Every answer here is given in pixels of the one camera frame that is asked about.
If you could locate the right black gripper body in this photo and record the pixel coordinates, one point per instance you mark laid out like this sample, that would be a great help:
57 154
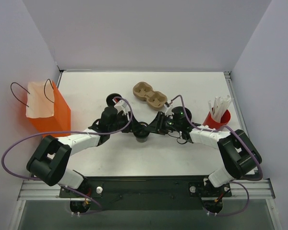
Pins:
160 122

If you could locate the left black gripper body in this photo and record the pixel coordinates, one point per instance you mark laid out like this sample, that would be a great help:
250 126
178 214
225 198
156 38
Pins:
127 122

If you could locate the black paper coffee cup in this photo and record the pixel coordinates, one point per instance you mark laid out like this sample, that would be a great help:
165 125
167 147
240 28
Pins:
141 139

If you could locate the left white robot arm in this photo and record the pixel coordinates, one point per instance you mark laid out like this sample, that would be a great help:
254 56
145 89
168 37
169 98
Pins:
50 159

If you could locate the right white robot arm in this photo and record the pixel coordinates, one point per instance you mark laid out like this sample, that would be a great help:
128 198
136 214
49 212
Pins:
238 153

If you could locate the red plastic cup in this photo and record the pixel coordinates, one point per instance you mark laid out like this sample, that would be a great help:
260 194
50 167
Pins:
211 123

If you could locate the brown cardboard cup carrier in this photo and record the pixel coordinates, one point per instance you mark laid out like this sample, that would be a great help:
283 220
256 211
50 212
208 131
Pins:
145 92

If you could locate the orange paper bag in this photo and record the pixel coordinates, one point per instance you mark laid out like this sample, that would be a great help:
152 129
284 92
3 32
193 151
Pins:
45 108

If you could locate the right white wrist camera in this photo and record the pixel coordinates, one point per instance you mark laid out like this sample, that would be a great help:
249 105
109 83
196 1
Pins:
168 106

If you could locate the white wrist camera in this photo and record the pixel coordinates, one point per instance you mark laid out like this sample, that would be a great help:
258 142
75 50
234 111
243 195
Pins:
168 106
121 105

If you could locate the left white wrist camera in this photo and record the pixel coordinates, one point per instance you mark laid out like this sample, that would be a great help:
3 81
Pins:
121 105

